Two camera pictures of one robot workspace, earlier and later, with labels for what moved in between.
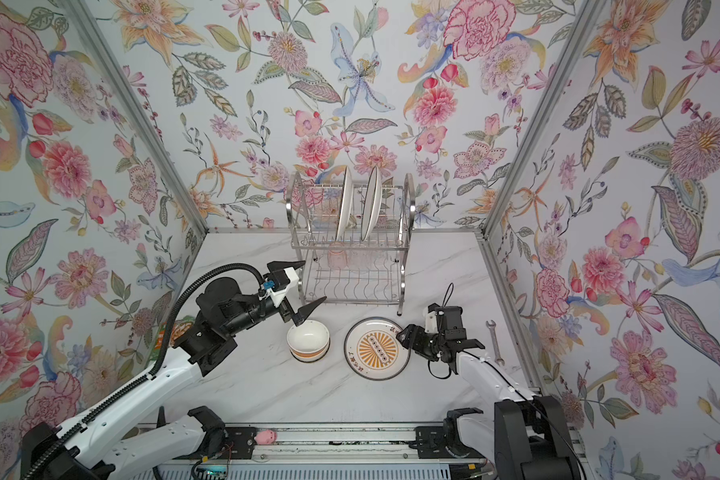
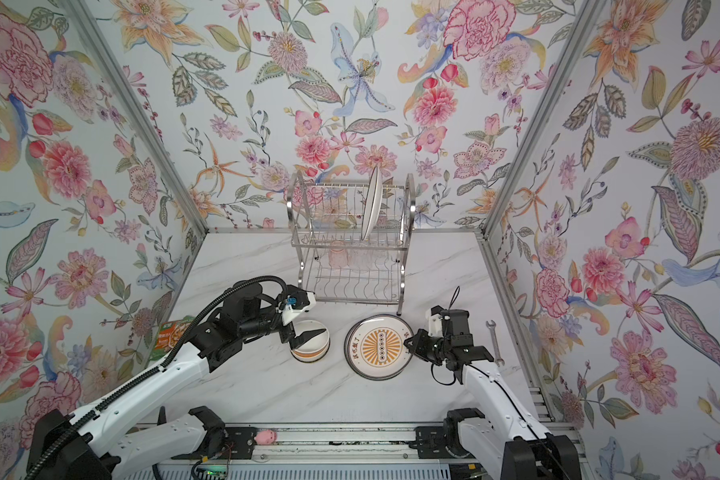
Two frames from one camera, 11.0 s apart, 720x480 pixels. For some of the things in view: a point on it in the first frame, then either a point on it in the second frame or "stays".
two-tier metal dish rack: (352, 240) stays
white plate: (372, 204) stays
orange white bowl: (309, 341) stays
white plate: (346, 207) -> (374, 346)
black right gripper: (431, 341) stays
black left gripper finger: (304, 311) -> (296, 340)
